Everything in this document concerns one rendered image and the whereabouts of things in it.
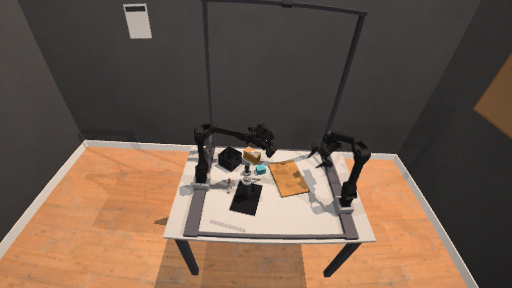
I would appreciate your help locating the teal box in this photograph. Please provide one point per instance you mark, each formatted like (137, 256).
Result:
(260, 169)

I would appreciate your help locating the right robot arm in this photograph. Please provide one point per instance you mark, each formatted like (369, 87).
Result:
(242, 133)

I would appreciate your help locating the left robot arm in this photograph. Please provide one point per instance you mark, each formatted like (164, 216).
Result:
(361, 156)

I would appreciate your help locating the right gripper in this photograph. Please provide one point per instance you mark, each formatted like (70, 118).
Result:
(270, 149)

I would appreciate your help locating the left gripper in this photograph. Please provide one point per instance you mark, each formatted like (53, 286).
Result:
(327, 161)

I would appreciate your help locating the black rectangular mat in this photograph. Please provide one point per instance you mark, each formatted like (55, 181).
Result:
(249, 206)

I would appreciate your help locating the black hand grinder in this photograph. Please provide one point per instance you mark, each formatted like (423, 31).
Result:
(246, 187)

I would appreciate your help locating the brown cardboard box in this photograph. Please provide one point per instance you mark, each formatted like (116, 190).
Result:
(252, 155)

